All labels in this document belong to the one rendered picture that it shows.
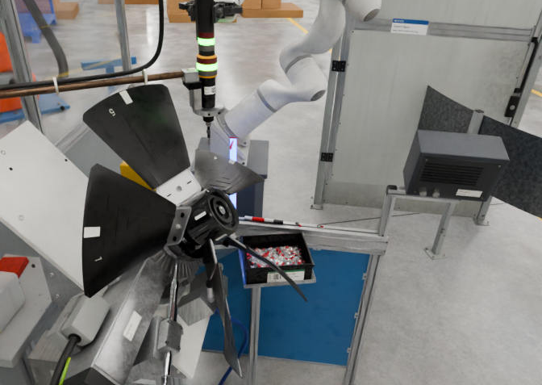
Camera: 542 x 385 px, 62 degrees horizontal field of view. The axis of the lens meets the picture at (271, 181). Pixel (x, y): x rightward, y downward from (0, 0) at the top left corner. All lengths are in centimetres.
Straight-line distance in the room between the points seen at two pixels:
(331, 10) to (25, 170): 100
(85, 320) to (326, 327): 121
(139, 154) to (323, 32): 77
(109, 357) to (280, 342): 124
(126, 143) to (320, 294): 105
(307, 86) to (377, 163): 155
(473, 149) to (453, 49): 150
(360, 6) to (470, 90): 172
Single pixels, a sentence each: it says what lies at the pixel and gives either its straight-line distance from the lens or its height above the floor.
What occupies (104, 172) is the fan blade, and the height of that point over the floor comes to 142.
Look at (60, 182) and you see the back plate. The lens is 116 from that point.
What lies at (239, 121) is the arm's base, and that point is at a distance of 177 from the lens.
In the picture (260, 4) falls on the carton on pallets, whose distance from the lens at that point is 930.
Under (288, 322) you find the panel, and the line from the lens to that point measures 195.
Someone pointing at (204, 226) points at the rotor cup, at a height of 122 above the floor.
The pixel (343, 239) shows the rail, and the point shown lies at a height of 84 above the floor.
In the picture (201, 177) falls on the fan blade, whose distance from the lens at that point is 124.
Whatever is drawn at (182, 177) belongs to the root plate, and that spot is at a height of 127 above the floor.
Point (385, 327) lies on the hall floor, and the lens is 252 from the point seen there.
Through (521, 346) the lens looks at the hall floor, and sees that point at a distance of 272.
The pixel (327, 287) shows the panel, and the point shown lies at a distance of 180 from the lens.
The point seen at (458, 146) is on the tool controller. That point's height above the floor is 124.
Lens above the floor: 182
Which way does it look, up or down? 31 degrees down
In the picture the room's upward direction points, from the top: 3 degrees clockwise
